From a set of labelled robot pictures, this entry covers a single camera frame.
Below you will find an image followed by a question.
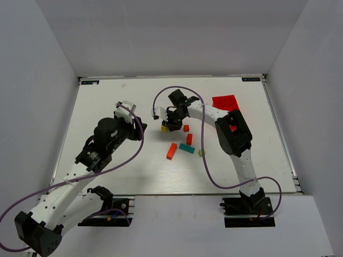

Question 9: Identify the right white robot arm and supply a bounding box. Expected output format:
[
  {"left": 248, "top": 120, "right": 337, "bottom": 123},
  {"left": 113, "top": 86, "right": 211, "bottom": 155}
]
[{"left": 162, "top": 89, "right": 265, "bottom": 211}]

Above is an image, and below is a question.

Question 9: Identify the red plastic bin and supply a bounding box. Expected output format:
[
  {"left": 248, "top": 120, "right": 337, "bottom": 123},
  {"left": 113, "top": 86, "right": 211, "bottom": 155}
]
[{"left": 211, "top": 94, "right": 240, "bottom": 132}]

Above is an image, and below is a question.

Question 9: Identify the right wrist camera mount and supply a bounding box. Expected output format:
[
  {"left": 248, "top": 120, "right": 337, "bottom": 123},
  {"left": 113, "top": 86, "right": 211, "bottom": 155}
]
[{"left": 152, "top": 106, "right": 168, "bottom": 122}]

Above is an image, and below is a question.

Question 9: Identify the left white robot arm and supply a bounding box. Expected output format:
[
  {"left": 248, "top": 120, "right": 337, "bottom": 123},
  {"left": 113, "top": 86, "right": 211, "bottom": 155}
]
[{"left": 14, "top": 109, "right": 147, "bottom": 256}]

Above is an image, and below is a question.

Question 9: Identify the long red wood block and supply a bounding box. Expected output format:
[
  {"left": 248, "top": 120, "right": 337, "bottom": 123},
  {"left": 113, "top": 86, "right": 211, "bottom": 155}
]
[{"left": 166, "top": 143, "right": 177, "bottom": 160}]

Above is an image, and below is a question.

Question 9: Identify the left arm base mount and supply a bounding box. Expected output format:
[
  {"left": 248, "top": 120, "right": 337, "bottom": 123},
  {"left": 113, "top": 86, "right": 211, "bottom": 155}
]
[{"left": 78, "top": 186, "right": 135, "bottom": 227}]

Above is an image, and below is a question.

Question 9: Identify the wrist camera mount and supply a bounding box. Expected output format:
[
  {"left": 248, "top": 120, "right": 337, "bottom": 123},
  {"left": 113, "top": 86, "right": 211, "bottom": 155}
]
[
  {"left": 114, "top": 101, "right": 136, "bottom": 124},
  {"left": 152, "top": 106, "right": 168, "bottom": 122}
]

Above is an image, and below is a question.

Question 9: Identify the teal long wood block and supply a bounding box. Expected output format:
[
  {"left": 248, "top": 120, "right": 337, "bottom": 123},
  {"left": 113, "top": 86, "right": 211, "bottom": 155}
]
[{"left": 179, "top": 143, "right": 195, "bottom": 154}]

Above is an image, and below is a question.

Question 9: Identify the right blue corner label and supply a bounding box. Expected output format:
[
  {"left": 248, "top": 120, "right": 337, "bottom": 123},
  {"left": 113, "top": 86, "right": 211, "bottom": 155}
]
[{"left": 242, "top": 77, "right": 260, "bottom": 82}]

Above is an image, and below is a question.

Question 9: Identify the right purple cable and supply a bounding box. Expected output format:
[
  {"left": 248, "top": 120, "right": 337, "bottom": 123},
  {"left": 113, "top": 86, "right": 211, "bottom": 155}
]
[{"left": 152, "top": 85, "right": 282, "bottom": 220}]

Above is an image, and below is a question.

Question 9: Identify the purple cable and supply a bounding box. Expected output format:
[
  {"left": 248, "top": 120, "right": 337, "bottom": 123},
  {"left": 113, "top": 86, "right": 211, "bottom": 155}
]
[
  {"left": 0, "top": 104, "right": 144, "bottom": 253},
  {"left": 152, "top": 85, "right": 282, "bottom": 220}
]

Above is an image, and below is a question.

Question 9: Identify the left blue corner label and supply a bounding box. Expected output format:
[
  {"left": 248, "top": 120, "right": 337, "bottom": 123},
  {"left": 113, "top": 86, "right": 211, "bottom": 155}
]
[{"left": 81, "top": 80, "right": 100, "bottom": 85}]

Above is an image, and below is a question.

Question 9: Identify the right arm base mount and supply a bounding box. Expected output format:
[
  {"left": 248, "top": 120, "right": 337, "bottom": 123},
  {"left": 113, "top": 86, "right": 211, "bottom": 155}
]
[{"left": 219, "top": 197, "right": 275, "bottom": 228}]

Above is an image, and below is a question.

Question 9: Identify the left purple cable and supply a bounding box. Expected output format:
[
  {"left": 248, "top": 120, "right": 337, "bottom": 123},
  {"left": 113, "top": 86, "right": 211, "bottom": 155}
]
[{"left": 0, "top": 104, "right": 144, "bottom": 253}]

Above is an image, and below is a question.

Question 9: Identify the blue corner label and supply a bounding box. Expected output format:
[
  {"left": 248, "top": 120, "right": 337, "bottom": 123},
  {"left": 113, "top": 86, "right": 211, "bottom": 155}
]
[
  {"left": 81, "top": 80, "right": 100, "bottom": 85},
  {"left": 242, "top": 77, "right": 260, "bottom": 82}
]

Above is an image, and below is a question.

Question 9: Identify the small green wood cube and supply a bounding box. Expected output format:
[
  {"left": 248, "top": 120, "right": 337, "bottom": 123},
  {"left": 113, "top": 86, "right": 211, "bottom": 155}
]
[{"left": 198, "top": 149, "right": 206, "bottom": 157}]

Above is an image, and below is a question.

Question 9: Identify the short red wood block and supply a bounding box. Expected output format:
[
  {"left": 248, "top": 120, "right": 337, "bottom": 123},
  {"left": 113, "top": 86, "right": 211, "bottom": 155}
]
[{"left": 186, "top": 133, "right": 193, "bottom": 146}]

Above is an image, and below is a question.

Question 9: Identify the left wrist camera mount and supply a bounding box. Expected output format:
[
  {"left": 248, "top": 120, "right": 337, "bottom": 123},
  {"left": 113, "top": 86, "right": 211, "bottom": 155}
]
[{"left": 114, "top": 101, "right": 136, "bottom": 124}]

